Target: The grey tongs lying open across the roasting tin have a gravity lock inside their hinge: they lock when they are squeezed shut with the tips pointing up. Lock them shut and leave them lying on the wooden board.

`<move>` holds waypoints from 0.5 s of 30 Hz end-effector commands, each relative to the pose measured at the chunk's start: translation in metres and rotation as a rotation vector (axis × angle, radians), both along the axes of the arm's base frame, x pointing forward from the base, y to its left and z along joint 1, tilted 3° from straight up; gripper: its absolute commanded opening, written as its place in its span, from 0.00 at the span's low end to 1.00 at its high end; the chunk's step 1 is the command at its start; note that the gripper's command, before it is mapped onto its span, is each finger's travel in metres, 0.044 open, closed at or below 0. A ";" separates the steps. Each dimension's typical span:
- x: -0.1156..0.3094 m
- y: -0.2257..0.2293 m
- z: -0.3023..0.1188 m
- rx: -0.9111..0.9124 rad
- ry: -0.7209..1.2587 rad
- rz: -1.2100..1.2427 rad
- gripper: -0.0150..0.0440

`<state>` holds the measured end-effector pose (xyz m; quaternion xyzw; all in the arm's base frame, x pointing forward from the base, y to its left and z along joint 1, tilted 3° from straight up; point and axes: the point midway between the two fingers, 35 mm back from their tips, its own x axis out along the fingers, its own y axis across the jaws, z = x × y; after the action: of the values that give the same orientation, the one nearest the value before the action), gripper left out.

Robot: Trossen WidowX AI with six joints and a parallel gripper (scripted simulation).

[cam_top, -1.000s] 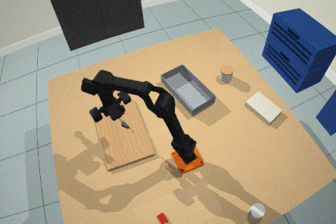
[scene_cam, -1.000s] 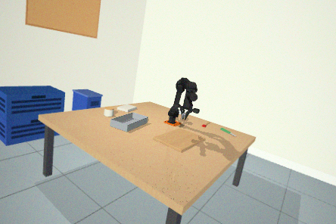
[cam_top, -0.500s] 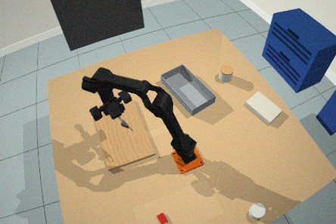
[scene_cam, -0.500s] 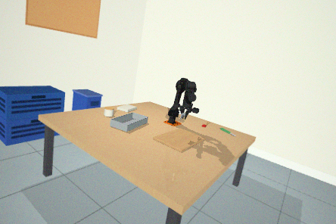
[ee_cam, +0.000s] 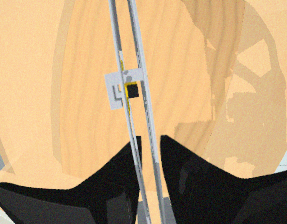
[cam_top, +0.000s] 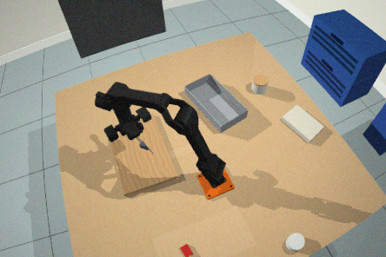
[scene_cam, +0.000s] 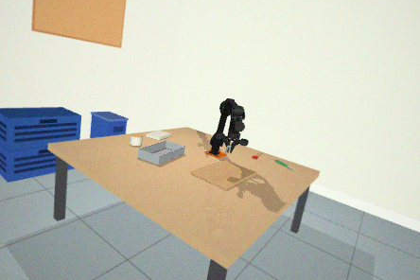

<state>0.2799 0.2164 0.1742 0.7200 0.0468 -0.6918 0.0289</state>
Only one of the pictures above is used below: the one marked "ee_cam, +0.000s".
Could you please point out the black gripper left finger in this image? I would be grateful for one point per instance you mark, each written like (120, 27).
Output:
(109, 196)

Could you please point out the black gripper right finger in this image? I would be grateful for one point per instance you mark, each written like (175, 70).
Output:
(201, 193)

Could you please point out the grey metal tongs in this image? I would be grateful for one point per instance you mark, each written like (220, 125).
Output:
(128, 80)

